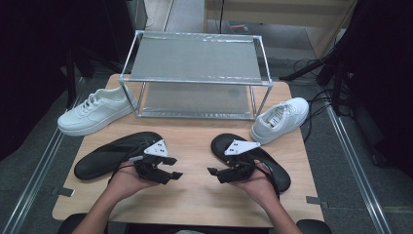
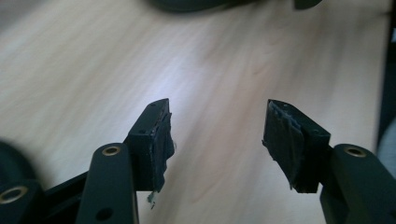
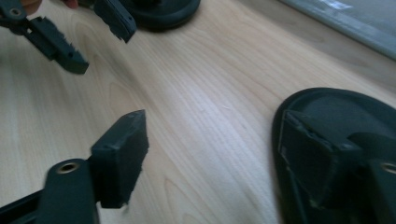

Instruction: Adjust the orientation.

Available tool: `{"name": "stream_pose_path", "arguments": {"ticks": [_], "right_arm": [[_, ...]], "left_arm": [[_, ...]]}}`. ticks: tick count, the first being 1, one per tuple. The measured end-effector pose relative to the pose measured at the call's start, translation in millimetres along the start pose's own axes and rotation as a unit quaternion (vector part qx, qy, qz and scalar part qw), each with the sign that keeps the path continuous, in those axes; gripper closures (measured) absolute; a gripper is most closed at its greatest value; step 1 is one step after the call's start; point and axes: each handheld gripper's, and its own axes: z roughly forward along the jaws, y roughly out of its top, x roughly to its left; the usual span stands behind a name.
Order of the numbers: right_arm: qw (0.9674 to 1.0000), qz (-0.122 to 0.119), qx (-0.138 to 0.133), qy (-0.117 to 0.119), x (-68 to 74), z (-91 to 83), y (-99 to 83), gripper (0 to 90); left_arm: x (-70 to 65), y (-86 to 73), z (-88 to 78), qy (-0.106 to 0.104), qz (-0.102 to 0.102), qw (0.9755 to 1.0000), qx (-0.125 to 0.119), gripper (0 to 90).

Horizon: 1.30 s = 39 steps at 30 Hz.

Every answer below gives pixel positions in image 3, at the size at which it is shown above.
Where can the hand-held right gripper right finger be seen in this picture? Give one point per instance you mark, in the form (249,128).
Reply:
(311,155)

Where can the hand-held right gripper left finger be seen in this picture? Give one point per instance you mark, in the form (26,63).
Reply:
(121,155)

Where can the metal shoe rack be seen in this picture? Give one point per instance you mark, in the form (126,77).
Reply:
(358,21)

